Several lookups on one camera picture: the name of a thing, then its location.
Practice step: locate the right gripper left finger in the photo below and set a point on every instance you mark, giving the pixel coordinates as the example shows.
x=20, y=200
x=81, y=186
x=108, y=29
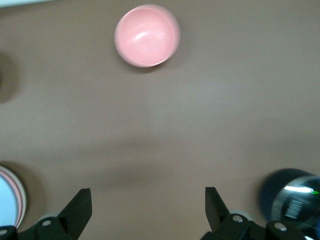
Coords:
x=72, y=217

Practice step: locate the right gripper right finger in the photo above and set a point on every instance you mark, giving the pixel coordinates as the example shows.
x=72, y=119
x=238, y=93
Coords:
x=220, y=220

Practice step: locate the blue shallow bowl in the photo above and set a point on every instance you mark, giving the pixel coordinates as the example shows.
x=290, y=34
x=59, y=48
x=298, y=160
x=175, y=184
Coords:
x=6, y=200

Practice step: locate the beige shallow bowl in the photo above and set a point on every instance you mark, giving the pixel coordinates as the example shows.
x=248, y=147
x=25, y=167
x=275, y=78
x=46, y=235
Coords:
x=24, y=200

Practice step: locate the blue cylindrical object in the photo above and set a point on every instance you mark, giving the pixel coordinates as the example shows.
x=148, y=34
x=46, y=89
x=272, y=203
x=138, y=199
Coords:
x=292, y=200

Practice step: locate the brown table cover sheet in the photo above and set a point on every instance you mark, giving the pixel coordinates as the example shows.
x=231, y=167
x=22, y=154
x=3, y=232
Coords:
x=160, y=112

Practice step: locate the small deep pink bowl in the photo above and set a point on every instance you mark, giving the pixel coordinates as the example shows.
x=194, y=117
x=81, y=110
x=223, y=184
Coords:
x=146, y=35

